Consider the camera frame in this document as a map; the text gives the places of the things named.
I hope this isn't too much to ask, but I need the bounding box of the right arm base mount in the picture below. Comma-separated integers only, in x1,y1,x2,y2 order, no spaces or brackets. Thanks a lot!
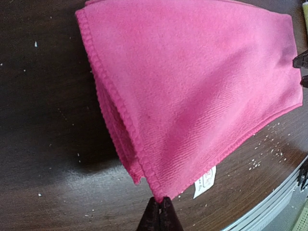
297,160,308,190

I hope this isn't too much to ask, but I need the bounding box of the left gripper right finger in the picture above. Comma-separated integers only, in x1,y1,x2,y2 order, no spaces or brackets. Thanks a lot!
159,197,184,231

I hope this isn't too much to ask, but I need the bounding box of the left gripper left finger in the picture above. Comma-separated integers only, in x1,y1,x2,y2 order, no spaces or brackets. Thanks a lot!
136,197,160,231

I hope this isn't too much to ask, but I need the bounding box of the yellow green patterned towel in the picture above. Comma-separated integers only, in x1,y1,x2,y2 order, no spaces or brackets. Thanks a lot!
302,1,308,25

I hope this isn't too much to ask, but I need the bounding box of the aluminium front rail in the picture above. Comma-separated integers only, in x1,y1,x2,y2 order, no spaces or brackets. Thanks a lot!
224,158,308,231

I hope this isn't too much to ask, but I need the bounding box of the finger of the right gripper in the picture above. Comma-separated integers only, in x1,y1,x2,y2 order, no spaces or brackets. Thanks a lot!
300,75,308,88
293,50,308,68

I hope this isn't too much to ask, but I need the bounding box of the pink microfibre towel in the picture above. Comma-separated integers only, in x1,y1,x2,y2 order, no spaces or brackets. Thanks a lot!
76,0,303,201

